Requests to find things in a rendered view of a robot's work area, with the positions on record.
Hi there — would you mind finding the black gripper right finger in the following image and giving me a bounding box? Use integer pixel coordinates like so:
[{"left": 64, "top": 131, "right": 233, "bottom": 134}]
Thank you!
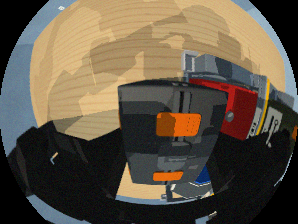
[{"left": 206, "top": 131, "right": 269, "bottom": 194}]

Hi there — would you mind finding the grey metal shelf rack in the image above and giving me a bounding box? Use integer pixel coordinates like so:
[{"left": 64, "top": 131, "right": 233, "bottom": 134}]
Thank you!
[{"left": 160, "top": 49, "right": 295, "bottom": 204}]

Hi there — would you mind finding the grey disc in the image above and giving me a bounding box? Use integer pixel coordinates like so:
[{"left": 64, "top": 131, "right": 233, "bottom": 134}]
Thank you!
[{"left": 225, "top": 111, "right": 234, "bottom": 122}]

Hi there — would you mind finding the olive green case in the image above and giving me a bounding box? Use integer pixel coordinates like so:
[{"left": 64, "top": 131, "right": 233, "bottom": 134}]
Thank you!
[{"left": 259, "top": 97, "right": 298, "bottom": 155}]

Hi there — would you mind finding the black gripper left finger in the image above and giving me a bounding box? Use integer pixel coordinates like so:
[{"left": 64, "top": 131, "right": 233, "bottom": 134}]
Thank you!
[{"left": 49, "top": 128, "right": 127, "bottom": 199}]

